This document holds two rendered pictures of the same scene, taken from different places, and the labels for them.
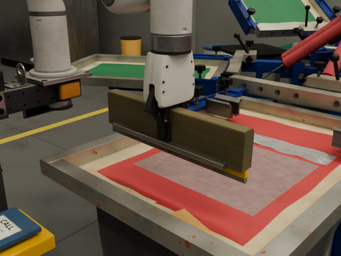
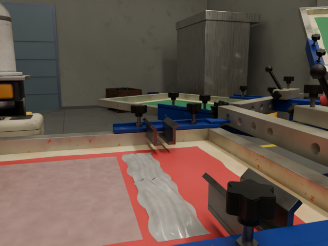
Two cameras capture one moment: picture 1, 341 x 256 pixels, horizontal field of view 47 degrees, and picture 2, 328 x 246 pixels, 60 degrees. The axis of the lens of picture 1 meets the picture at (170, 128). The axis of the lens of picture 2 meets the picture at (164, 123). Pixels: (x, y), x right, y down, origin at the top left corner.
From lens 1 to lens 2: 0.84 m
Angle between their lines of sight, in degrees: 32
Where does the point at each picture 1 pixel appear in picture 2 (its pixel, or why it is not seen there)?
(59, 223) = not seen: hidden behind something
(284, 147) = (154, 193)
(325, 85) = (315, 119)
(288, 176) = (56, 238)
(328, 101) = (305, 143)
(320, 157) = (169, 224)
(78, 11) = (231, 76)
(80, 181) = not seen: outside the picture
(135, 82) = (152, 109)
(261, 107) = (224, 142)
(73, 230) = not seen: hidden behind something
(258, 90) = (239, 122)
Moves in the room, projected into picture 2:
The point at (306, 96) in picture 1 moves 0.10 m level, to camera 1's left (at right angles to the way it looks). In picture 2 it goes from (280, 133) to (235, 127)
